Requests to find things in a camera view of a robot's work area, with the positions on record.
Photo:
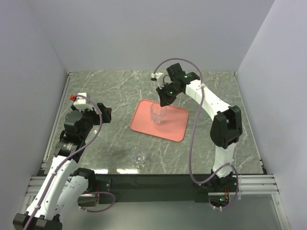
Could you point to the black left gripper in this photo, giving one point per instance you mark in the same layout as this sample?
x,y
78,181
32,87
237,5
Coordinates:
x,y
106,112

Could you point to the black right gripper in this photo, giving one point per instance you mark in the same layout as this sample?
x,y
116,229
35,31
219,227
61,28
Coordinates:
x,y
164,101

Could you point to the clear glass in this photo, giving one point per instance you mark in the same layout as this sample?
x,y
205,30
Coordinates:
x,y
157,113
139,156

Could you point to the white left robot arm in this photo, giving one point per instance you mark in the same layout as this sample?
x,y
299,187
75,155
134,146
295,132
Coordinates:
x,y
65,182

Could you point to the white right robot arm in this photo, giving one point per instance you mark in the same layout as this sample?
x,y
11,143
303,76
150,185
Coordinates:
x,y
226,126

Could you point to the pink plastic tray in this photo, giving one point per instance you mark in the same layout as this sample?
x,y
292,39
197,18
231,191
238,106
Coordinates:
x,y
172,126

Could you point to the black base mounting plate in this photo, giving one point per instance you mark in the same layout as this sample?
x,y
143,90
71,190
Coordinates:
x,y
153,187

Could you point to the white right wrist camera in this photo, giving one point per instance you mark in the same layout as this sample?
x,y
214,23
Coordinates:
x,y
159,78

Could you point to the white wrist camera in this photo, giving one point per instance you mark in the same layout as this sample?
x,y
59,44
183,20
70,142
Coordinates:
x,y
81,102
159,78

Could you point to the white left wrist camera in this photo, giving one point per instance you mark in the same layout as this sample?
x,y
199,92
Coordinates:
x,y
81,102

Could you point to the left aluminium rail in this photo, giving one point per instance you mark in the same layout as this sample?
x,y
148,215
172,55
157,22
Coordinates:
x,y
53,131

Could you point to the front aluminium rail frame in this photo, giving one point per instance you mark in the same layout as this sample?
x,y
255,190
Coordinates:
x,y
257,184

